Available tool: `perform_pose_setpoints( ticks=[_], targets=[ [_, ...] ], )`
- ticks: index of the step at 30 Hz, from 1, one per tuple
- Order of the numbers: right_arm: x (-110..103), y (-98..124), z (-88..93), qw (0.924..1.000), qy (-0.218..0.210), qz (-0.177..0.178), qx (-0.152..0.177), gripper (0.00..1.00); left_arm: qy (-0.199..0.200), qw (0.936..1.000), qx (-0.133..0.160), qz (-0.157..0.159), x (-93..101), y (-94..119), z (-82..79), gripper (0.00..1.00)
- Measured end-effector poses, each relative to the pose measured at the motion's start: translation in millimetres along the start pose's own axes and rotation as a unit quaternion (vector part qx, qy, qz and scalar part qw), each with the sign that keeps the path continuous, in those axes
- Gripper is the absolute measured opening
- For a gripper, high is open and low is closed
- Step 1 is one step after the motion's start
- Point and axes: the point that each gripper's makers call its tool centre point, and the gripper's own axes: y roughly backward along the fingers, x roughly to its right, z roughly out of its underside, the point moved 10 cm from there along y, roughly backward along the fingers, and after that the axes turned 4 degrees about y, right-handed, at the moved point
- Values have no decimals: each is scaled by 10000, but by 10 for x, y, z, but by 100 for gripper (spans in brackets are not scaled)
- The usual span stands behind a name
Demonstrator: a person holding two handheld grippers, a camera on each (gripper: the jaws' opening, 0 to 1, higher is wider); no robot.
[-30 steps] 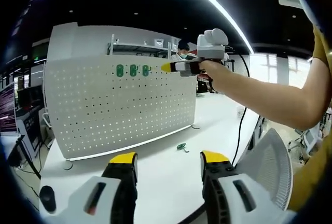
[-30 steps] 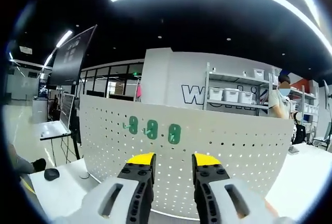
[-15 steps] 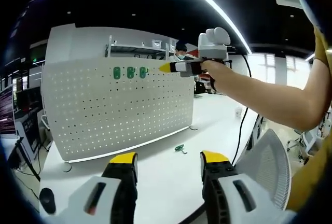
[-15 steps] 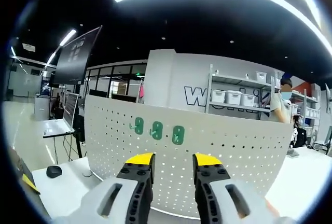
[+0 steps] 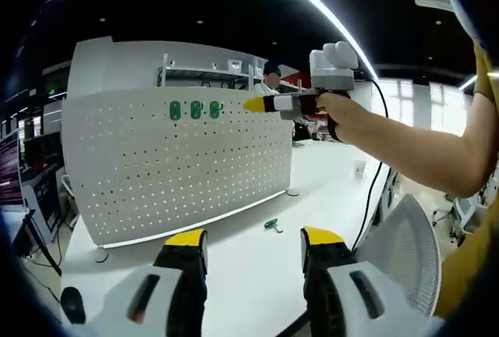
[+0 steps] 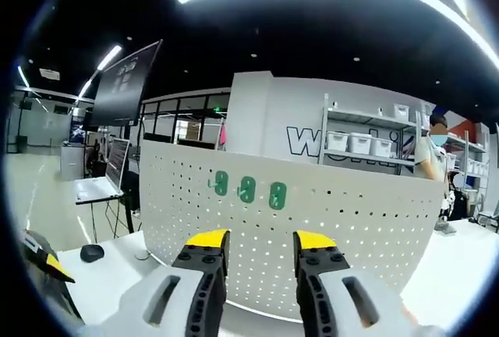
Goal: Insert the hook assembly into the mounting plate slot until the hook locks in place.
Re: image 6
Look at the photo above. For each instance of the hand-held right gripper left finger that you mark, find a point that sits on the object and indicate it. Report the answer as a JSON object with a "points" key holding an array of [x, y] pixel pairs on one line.
{"points": [[156, 298]]}

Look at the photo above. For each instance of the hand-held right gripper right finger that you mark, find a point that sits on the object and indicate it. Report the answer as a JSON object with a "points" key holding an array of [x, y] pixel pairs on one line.
{"points": [[370, 302]]}

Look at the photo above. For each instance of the white perforated mounting plate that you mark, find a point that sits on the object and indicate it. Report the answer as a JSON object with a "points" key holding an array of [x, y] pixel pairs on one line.
{"points": [[351, 235]]}

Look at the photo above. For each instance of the green hook assembly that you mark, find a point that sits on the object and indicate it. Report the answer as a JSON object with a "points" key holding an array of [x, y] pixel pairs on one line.
{"points": [[248, 189], [278, 195], [221, 184]]}

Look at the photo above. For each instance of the black computer mouse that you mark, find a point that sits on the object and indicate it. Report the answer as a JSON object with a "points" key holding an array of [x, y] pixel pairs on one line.
{"points": [[92, 253]]}

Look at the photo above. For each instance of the grey cabinet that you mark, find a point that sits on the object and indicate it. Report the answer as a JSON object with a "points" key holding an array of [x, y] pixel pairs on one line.
{"points": [[72, 161]]}

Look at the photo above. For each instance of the grey metal fixture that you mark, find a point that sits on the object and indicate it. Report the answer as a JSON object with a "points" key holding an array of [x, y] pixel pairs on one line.
{"points": [[445, 229]]}

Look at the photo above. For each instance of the silver laptop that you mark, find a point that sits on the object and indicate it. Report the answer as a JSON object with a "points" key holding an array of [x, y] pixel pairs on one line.
{"points": [[117, 165]]}

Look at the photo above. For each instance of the pink hanging cloth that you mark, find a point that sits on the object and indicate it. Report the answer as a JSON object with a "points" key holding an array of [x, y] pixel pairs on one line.
{"points": [[223, 134]]}

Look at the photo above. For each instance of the grey metal shelf rack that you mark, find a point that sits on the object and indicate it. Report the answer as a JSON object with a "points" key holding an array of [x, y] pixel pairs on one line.
{"points": [[366, 116]]}

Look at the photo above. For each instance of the ceiling air vent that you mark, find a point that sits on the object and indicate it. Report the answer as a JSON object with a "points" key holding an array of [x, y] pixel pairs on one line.
{"points": [[50, 73]]}

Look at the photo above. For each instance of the short ceiling light strip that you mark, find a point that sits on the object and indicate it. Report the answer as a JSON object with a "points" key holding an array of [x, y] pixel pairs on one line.
{"points": [[110, 56]]}

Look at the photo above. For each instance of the large dark wall screen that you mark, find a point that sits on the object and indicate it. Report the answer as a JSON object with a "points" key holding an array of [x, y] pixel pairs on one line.
{"points": [[124, 83]]}

